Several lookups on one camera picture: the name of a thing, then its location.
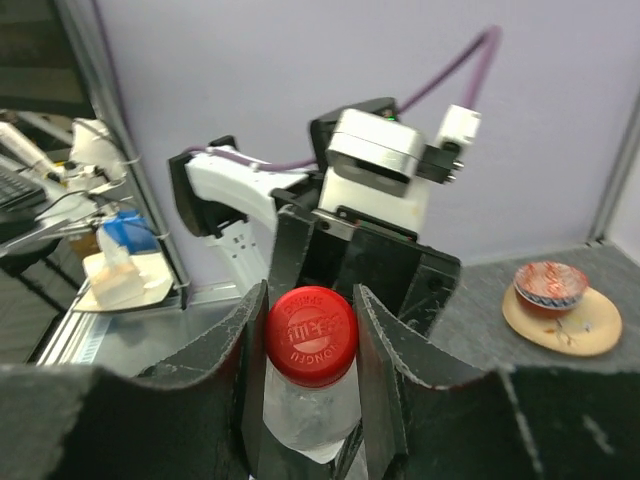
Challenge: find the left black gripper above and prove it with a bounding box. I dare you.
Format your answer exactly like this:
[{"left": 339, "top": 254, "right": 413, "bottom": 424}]
[{"left": 272, "top": 204, "right": 461, "bottom": 335}]

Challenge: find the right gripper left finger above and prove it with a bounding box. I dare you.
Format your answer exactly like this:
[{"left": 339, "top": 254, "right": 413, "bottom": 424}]
[{"left": 1, "top": 283, "right": 268, "bottom": 479}]

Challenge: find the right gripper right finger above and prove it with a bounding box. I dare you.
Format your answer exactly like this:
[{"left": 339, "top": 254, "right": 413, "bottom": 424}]
[{"left": 353, "top": 285, "right": 639, "bottom": 479}]

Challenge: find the red cap water bottle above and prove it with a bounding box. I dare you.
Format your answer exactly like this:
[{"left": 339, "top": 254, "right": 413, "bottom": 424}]
[{"left": 263, "top": 364, "right": 361, "bottom": 464}]

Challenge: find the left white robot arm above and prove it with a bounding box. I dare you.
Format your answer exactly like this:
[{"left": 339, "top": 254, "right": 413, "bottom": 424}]
[{"left": 168, "top": 135, "right": 462, "bottom": 334}]

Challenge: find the tan wooden plate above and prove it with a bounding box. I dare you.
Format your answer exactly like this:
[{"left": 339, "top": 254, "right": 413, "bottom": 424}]
[{"left": 502, "top": 286, "right": 623, "bottom": 357}]

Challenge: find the red patterned bowl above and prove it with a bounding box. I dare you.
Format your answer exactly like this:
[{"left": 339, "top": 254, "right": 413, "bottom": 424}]
[{"left": 513, "top": 261, "right": 589, "bottom": 311}]

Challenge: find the tissue box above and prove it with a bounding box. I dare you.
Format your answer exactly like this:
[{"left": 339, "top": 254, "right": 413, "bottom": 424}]
[{"left": 75, "top": 210, "right": 173, "bottom": 313}]

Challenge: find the black keyboard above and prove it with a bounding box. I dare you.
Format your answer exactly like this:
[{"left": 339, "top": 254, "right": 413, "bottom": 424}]
[{"left": 0, "top": 166, "right": 47, "bottom": 211}]

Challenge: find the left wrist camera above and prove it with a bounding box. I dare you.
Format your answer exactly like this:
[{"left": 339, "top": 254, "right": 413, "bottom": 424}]
[{"left": 319, "top": 105, "right": 481, "bottom": 233}]

